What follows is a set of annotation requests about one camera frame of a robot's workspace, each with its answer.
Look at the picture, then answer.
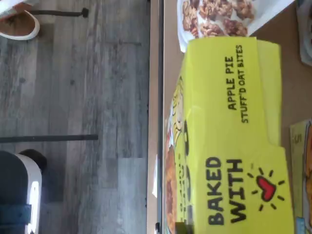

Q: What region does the orange Bobo's peanut butter box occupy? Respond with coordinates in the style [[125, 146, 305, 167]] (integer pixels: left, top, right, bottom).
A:
[[289, 118, 312, 234]]

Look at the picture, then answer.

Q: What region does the white round tub brown inside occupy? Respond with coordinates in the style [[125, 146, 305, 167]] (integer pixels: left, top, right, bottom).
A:
[[0, 9, 41, 41]]

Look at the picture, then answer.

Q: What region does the grey white package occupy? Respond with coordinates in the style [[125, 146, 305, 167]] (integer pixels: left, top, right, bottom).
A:
[[295, 0, 312, 67]]

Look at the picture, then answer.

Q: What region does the white granola bag red label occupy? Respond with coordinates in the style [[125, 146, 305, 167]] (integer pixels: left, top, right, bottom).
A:
[[176, 0, 297, 53]]

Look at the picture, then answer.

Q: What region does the green Bobo's apple pie box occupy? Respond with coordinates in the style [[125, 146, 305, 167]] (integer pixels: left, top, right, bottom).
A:
[[163, 36, 297, 234]]

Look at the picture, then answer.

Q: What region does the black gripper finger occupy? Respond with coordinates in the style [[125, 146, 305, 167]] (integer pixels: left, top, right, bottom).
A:
[[175, 222, 195, 234]]

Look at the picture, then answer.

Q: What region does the black rod with foot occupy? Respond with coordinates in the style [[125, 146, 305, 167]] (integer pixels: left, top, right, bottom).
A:
[[30, 7, 90, 18]]

